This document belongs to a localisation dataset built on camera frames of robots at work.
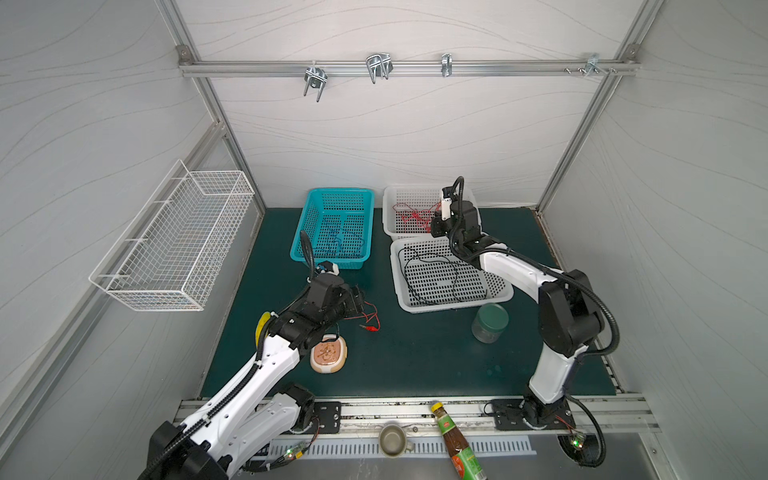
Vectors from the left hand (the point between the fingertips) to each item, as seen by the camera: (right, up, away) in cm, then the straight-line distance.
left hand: (360, 290), depth 80 cm
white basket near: (+22, +2, +13) cm, 25 cm away
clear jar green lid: (+35, -9, 0) cm, 36 cm away
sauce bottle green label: (+24, -34, -15) cm, 44 cm away
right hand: (+24, +25, +11) cm, 36 cm away
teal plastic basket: (-12, +19, +35) cm, 41 cm away
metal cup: (+9, -35, -10) cm, 37 cm away
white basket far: (+15, +25, +39) cm, 49 cm away
